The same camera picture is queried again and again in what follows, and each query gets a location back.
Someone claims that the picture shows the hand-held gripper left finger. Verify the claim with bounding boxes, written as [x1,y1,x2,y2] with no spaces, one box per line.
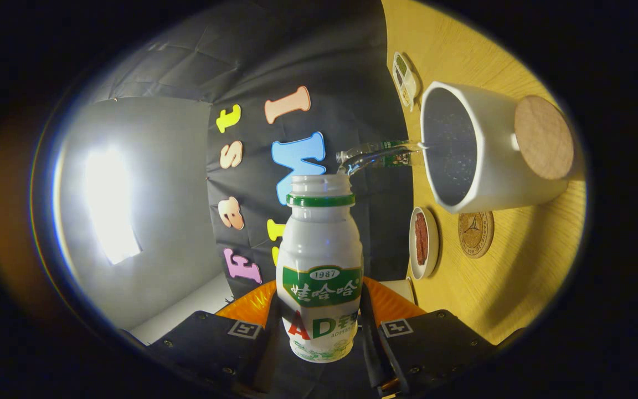
[120,280,282,397]

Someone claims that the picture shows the ceiling light panel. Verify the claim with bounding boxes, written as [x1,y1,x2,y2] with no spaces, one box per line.
[84,145,142,265]

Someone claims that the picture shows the round cork coaster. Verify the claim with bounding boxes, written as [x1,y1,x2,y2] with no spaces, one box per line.
[458,211,495,259]

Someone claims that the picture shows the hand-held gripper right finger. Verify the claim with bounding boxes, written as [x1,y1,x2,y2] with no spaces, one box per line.
[359,277,524,397]

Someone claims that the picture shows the white round plate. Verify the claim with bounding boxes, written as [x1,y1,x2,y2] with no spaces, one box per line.
[409,207,440,280]

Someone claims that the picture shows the white divided dish with beans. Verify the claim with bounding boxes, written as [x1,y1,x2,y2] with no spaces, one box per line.
[392,52,421,111]

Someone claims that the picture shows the white cup wooden handle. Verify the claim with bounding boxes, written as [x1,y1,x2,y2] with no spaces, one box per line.
[420,81,575,214]

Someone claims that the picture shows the clear plastic water bottle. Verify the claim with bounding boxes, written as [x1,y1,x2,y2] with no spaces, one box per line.
[336,140,425,177]

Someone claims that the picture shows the white juice bottle green label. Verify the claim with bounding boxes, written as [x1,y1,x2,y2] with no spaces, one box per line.
[276,175,364,364]

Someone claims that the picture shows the black backdrop cloth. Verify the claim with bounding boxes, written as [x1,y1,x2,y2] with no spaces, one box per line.
[84,0,415,300]

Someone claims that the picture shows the red sausage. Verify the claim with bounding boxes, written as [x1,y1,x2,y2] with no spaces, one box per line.
[414,212,424,265]
[420,213,430,264]

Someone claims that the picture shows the wooden table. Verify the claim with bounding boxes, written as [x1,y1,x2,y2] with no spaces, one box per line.
[381,0,588,345]

